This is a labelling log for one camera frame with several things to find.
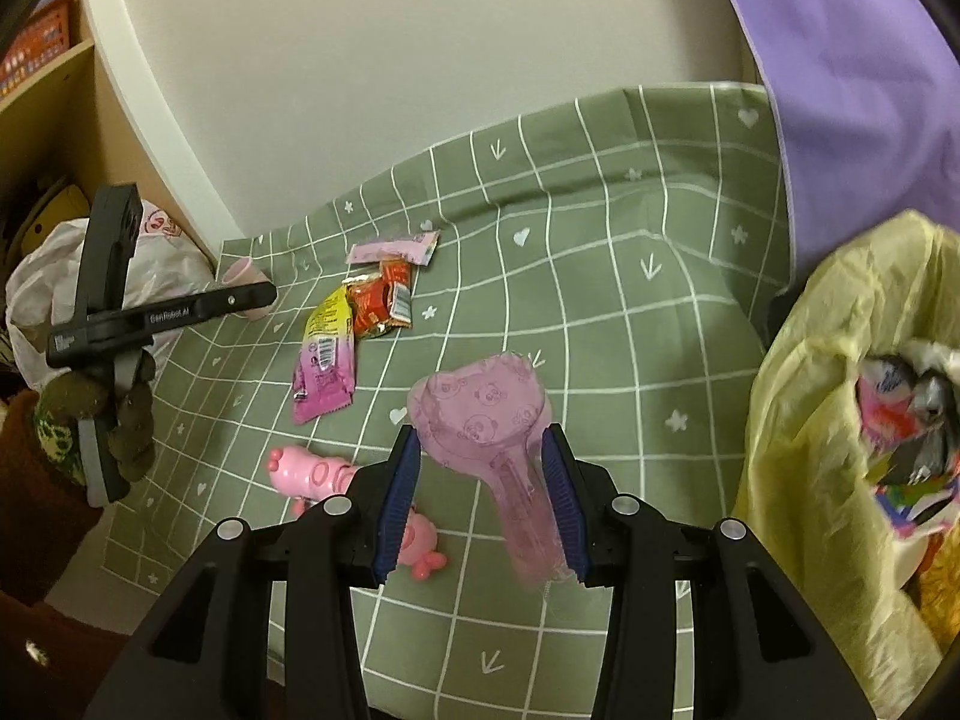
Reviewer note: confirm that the yellow pink snack packet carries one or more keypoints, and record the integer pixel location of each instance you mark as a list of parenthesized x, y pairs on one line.
[(322, 360)]

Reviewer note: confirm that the yellow plastic bag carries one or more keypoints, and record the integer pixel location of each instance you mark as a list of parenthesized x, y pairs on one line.
[(802, 390)]

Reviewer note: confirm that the small red foil packet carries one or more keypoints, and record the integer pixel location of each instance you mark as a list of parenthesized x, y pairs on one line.
[(367, 307)]

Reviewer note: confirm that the dark brown cloth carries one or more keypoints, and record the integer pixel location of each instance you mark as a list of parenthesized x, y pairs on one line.
[(52, 690)]

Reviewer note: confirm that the green checked tablecloth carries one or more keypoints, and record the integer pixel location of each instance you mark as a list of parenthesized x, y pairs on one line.
[(600, 315)]

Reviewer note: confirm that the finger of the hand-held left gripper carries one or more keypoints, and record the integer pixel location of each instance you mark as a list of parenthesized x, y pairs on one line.
[(210, 307)]

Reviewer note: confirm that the orange basket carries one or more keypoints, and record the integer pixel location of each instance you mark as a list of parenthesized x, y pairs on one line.
[(37, 45)]

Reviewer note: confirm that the purple cloth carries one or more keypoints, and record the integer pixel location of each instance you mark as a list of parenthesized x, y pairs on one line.
[(847, 90)]

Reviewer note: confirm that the person's left hand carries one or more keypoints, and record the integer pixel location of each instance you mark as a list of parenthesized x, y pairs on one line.
[(135, 420)]

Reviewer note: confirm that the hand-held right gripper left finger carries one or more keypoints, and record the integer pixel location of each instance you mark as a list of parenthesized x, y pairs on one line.
[(397, 517)]

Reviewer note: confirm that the light pink sachet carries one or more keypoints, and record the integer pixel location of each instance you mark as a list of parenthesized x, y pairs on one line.
[(390, 249)]

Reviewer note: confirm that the wooden shelf unit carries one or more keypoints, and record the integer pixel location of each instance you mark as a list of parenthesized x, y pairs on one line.
[(127, 142)]

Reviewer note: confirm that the red packet with white label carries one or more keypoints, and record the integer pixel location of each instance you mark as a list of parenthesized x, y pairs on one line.
[(396, 292)]

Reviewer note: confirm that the pink pig toy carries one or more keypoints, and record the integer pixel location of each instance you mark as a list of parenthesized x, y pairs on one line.
[(307, 472)]

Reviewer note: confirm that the white curved panel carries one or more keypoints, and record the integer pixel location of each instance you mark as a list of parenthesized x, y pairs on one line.
[(375, 30)]

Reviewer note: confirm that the white plastic bag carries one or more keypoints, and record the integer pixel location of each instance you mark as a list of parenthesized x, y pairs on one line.
[(172, 262)]

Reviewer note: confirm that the pile of wrappers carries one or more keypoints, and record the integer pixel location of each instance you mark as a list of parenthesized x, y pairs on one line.
[(885, 405)]

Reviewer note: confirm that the yellow object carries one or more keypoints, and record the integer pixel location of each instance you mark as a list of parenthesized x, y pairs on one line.
[(64, 202)]

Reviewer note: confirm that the clear pink printed wrapper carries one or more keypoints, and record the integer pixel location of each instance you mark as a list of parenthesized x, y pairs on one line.
[(480, 412)]

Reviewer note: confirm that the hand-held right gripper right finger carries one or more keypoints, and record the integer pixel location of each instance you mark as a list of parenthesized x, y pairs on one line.
[(566, 517)]

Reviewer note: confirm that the small pink cup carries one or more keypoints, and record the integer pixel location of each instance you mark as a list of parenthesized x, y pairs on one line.
[(240, 270)]

